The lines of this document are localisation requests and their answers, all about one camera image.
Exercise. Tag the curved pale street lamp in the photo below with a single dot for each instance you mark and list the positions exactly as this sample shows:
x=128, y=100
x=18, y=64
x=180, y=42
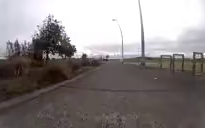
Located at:
x=122, y=46

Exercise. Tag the grey asphalt road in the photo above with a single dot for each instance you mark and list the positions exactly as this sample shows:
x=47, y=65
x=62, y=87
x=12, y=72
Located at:
x=123, y=93

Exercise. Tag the dry brown brush strip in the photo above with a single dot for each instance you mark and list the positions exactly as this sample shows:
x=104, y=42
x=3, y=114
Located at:
x=50, y=75

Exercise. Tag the large dark leafy tree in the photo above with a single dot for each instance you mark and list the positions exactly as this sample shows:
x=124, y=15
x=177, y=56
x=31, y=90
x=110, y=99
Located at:
x=51, y=36

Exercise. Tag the pale concrete kerb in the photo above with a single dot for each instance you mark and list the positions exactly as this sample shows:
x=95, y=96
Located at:
x=40, y=93

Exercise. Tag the cluster of thin trees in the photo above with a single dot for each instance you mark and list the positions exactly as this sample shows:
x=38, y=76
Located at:
x=16, y=48

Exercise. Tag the tall grey lamp post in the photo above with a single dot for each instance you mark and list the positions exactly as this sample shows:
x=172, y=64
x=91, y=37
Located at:
x=142, y=40

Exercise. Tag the metal frame barrier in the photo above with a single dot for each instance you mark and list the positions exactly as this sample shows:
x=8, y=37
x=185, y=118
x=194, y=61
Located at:
x=161, y=61
x=193, y=63
x=173, y=63

